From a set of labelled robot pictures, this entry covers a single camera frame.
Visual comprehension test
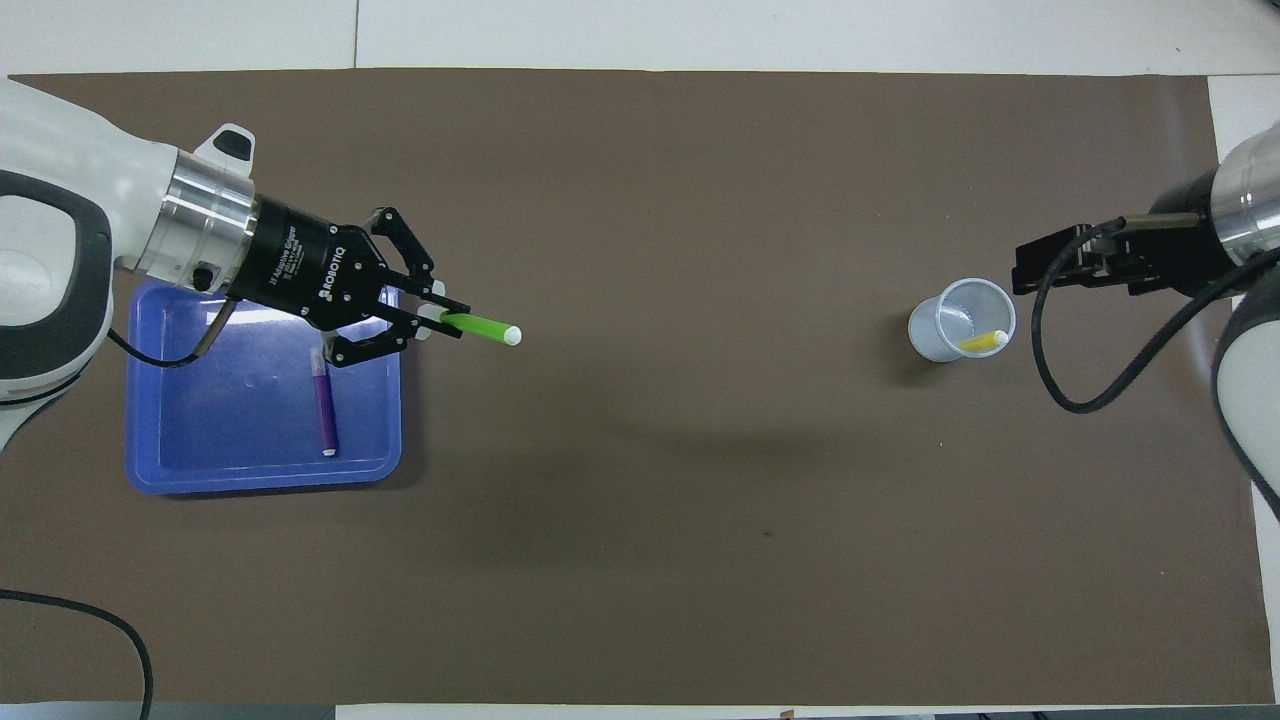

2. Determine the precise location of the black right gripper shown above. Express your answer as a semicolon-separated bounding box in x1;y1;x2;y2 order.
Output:
1012;172;1229;299

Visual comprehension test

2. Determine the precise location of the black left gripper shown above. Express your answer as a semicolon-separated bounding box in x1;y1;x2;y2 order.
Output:
235;195;471;369

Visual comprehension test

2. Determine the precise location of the green marker pen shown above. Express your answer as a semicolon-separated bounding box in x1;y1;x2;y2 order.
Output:
437;312;523;348

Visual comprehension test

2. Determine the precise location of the purple marker pen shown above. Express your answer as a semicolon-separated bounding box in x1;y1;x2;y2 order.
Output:
310;348;338;459

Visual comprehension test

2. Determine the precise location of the translucent plastic cup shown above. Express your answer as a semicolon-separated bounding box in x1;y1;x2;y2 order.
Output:
908;278;1017;362

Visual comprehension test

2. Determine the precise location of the blue plastic tray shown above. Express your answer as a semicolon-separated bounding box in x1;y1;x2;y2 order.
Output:
124;275;403;497

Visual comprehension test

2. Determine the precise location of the brown table mat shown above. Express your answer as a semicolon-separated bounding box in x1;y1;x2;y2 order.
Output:
0;68;1276;706

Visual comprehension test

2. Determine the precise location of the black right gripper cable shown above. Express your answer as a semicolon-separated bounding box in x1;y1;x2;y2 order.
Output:
1032;215;1280;414

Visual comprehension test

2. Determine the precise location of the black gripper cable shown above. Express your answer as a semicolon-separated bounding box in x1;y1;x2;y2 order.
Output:
108;290;241;369
1032;215;1280;414

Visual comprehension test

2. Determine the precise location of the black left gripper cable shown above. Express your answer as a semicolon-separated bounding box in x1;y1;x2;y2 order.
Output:
108;290;241;369

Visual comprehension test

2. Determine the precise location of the black loose arm cable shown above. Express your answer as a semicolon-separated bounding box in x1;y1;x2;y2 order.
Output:
0;590;153;720

